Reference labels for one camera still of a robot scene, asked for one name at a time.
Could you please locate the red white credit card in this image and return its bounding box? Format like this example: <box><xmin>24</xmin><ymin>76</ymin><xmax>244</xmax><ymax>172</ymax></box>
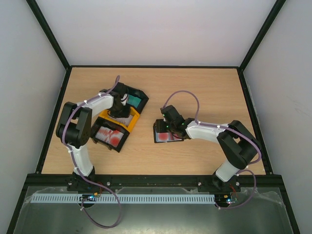
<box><xmin>156</xmin><ymin>133</ymin><xmax>173</xmax><ymax>142</ymax></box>
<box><xmin>172</xmin><ymin>134</ymin><xmax>183</xmax><ymax>141</ymax></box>

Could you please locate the black leather card holder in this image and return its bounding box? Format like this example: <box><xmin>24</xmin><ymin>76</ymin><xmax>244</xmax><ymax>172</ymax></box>
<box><xmin>153</xmin><ymin>119</ymin><xmax>184</xmax><ymax>143</ymax></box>

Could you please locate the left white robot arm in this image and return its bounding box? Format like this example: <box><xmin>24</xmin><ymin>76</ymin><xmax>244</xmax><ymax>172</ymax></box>
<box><xmin>56</xmin><ymin>82</ymin><xmax>130</xmax><ymax>177</ymax></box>

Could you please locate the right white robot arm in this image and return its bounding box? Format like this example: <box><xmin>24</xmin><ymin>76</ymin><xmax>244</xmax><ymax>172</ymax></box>
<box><xmin>154</xmin><ymin>105</ymin><xmax>261</xmax><ymax>191</ymax></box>

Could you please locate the white pink card stack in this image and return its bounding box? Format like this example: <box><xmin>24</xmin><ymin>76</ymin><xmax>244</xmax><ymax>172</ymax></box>
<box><xmin>116</xmin><ymin>115</ymin><xmax>137</xmax><ymax>127</ymax></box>

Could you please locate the teal card stack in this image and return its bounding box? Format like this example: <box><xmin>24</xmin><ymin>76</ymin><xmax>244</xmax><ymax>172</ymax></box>
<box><xmin>127</xmin><ymin>95</ymin><xmax>141</xmax><ymax>108</ymax></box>

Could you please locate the black bin with teal cards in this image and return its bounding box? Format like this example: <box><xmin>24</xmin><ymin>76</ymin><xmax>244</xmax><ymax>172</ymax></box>
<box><xmin>114</xmin><ymin>82</ymin><xmax>149</xmax><ymax>114</ymax></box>

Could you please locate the black bin with red cards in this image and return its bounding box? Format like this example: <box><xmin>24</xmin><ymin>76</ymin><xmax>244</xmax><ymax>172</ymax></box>
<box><xmin>91</xmin><ymin>117</ymin><xmax>130</xmax><ymax>153</ymax></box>

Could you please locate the red white card stack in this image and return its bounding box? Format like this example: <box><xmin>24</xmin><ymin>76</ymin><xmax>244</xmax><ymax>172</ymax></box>
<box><xmin>95</xmin><ymin>127</ymin><xmax>124</xmax><ymax>147</ymax></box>

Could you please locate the yellow bin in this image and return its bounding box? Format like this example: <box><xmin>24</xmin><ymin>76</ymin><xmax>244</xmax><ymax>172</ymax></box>
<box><xmin>99</xmin><ymin>106</ymin><xmax>140</xmax><ymax>133</ymax></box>

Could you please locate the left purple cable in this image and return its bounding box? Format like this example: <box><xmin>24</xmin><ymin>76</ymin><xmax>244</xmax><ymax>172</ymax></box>
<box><xmin>62</xmin><ymin>75</ymin><xmax>122</xmax><ymax>229</ymax></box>

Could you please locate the purple cable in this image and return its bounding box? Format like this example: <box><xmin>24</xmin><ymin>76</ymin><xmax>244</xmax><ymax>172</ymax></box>
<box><xmin>62</xmin><ymin>75</ymin><xmax>122</xmax><ymax>229</ymax></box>
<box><xmin>162</xmin><ymin>90</ymin><xmax>261</xmax><ymax>210</ymax></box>

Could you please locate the white slotted cable duct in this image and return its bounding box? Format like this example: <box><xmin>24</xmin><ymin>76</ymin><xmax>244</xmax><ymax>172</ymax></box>
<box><xmin>30</xmin><ymin>194</ymin><xmax>215</xmax><ymax>204</ymax></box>

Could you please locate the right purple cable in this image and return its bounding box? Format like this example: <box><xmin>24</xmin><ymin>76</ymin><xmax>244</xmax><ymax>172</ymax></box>
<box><xmin>162</xmin><ymin>90</ymin><xmax>261</xmax><ymax>210</ymax></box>

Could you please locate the black aluminium frame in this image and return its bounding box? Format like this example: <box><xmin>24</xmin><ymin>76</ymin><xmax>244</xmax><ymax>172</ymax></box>
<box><xmin>7</xmin><ymin>0</ymin><xmax>300</xmax><ymax>234</ymax></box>

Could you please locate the black front rail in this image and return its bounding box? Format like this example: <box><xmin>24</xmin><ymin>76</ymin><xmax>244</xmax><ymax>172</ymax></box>
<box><xmin>22</xmin><ymin>174</ymin><xmax>286</xmax><ymax>194</ymax></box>

